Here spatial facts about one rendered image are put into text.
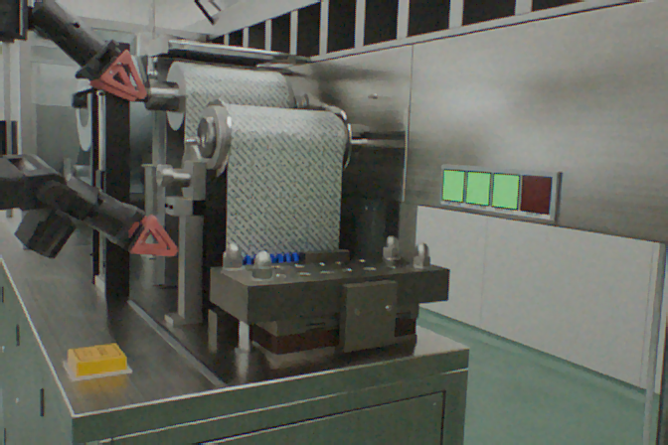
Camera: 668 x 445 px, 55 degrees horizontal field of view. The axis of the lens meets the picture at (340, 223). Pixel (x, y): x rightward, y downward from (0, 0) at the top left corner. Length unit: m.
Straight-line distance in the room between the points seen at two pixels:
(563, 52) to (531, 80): 0.07
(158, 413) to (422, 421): 0.47
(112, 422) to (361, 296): 0.42
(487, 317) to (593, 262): 0.93
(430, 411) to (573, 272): 2.85
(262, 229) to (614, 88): 0.63
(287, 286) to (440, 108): 0.42
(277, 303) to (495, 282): 3.43
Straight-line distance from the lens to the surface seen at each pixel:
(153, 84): 1.41
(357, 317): 1.06
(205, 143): 1.19
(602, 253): 3.81
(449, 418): 1.20
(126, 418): 0.90
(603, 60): 0.94
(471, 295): 4.54
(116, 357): 1.01
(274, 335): 1.03
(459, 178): 1.10
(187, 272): 1.23
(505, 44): 1.06
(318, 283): 1.03
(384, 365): 1.06
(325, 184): 1.24
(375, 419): 1.09
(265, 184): 1.18
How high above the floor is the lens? 1.24
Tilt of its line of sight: 7 degrees down
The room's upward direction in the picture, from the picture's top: 2 degrees clockwise
